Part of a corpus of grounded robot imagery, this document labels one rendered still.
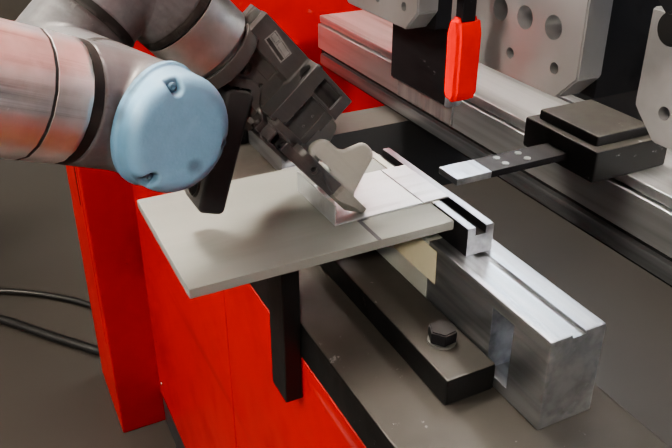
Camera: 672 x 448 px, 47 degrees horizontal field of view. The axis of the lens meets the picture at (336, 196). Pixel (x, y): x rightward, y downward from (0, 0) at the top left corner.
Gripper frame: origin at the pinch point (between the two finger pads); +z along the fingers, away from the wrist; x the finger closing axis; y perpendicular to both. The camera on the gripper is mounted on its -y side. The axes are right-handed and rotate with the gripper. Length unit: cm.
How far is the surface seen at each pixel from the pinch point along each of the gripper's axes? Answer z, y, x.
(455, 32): -14.0, 14.5, -15.3
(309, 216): -1.8, -3.2, -1.4
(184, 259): -10.4, -13.2, -3.4
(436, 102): -0.1, 13.4, -1.9
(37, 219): 67, -77, 207
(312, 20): 30, 25, 85
